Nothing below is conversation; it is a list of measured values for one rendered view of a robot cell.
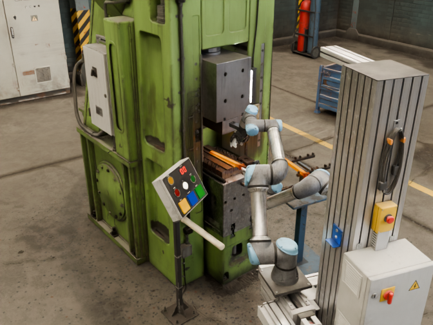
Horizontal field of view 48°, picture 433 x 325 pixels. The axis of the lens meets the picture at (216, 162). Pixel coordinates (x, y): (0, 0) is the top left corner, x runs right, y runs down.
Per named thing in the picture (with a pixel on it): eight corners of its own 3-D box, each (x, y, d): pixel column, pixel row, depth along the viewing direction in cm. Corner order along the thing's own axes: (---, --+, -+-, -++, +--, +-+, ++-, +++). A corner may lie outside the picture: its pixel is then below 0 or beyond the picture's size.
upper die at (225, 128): (244, 127, 346) (244, 115, 342) (222, 134, 335) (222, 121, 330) (207, 111, 375) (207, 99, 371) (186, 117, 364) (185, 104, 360)
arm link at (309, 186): (314, 197, 286) (257, 218, 321) (323, 190, 293) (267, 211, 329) (305, 180, 286) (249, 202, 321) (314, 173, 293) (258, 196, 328)
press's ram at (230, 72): (258, 110, 349) (261, 54, 332) (216, 123, 328) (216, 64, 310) (221, 95, 379) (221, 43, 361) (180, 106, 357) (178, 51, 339)
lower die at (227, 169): (243, 172, 362) (243, 162, 358) (221, 180, 350) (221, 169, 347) (207, 153, 391) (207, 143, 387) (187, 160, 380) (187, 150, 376)
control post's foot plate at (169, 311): (200, 315, 358) (200, 305, 354) (175, 329, 346) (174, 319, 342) (183, 298, 373) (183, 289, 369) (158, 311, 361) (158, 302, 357)
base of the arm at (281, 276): (303, 282, 267) (305, 267, 262) (278, 288, 262) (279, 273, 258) (290, 265, 279) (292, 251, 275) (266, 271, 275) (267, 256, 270)
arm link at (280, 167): (294, 175, 263) (281, 113, 296) (274, 175, 262) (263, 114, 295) (291, 189, 271) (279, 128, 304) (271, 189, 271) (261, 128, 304)
